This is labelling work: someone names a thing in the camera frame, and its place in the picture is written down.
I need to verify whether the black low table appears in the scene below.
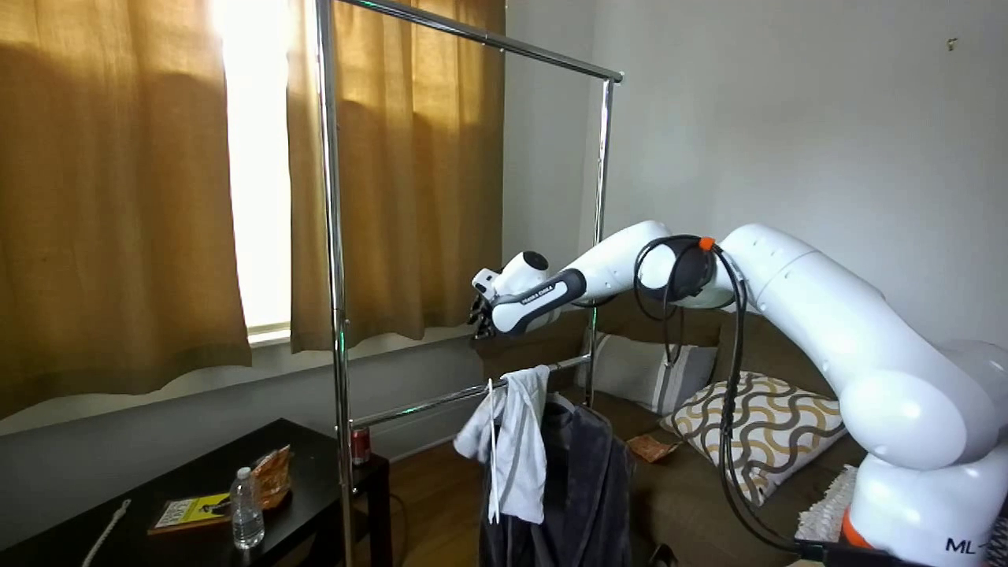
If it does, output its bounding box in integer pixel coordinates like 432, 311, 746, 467
0, 416, 396, 567

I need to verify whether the grey striped pillow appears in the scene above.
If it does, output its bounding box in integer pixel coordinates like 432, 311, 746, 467
595, 331, 721, 420

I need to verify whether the yellow book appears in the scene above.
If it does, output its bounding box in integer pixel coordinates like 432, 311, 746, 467
143, 487, 235, 538

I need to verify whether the brown fabric couch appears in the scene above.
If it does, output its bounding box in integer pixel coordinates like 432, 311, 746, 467
474, 309, 874, 567

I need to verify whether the orange white wrapper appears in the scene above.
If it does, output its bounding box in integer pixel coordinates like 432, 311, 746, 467
624, 429, 685, 467

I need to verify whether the crumpled white tissue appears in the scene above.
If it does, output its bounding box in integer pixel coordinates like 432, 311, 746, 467
789, 460, 863, 546

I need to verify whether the red can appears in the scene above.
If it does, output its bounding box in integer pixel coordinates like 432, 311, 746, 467
345, 422, 375, 468

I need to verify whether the yellow grey swirl pillow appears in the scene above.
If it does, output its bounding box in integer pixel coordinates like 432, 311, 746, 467
664, 365, 851, 510

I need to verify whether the white cloth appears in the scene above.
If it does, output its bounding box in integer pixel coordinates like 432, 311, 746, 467
451, 363, 556, 529

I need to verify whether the mustard curtain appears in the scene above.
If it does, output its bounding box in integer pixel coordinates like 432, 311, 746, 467
285, 0, 509, 357
0, 0, 256, 420

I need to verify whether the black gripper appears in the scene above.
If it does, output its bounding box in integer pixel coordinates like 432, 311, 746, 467
466, 265, 508, 342

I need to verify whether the metal clothes rack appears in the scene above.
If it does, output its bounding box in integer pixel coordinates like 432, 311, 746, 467
310, 0, 629, 567

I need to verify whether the dark grey hanging garment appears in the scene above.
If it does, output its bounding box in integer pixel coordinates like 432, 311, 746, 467
479, 390, 636, 567

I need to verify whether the clear plastic bottle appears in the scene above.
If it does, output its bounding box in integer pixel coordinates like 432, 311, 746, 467
226, 462, 266, 555

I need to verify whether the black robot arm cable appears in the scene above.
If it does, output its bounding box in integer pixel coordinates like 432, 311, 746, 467
627, 233, 845, 562

